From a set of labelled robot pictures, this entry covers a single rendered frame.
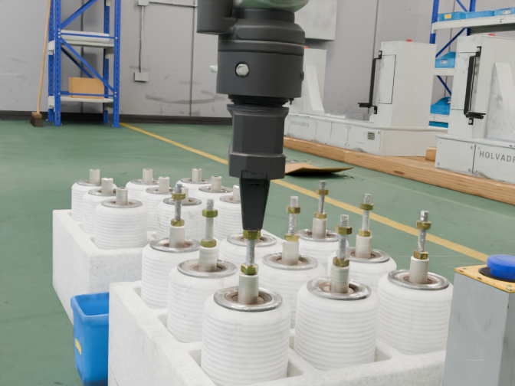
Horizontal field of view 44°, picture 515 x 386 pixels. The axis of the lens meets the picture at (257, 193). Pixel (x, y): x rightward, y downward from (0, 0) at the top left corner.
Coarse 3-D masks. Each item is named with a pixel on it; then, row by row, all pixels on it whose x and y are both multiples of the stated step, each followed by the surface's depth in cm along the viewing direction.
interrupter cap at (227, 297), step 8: (224, 288) 71; (232, 288) 72; (264, 288) 72; (216, 296) 68; (224, 296) 68; (232, 296) 69; (264, 296) 70; (272, 296) 69; (280, 296) 69; (224, 304) 66; (232, 304) 66; (240, 304) 66; (248, 304) 67; (256, 304) 67; (264, 304) 67; (272, 304) 67; (280, 304) 67
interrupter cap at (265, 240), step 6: (234, 234) 97; (240, 234) 97; (264, 234) 98; (228, 240) 93; (234, 240) 93; (240, 240) 94; (264, 240) 95; (270, 240) 94; (276, 240) 94; (246, 246) 91; (258, 246) 91; (264, 246) 92; (270, 246) 92
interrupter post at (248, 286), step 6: (240, 276) 68; (246, 276) 67; (252, 276) 67; (258, 276) 68; (240, 282) 68; (246, 282) 67; (252, 282) 67; (258, 282) 68; (240, 288) 68; (246, 288) 67; (252, 288) 68; (258, 288) 68; (240, 294) 68; (246, 294) 68; (252, 294) 68; (240, 300) 68; (246, 300) 68; (252, 300) 68
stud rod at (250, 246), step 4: (248, 240) 67; (252, 240) 67; (248, 244) 67; (252, 244) 67; (248, 248) 68; (252, 248) 67; (248, 252) 68; (252, 252) 68; (248, 256) 68; (252, 256) 68; (248, 260) 68; (252, 260) 68; (248, 264) 68; (252, 264) 68
